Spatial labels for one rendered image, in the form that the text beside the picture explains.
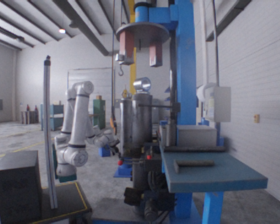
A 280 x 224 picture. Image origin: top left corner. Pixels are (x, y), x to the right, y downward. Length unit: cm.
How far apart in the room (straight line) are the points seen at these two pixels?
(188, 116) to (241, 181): 96
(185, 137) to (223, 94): 89
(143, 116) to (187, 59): 72
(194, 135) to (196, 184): 55
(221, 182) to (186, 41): 134
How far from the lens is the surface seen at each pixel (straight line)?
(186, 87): 155
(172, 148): 97
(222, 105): 186
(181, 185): 64
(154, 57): 175
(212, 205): 77
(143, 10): 184
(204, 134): 116
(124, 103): 286
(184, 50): 163
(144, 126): 151
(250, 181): 75
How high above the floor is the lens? 135
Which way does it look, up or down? 2 degrees down
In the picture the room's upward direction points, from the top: straight up
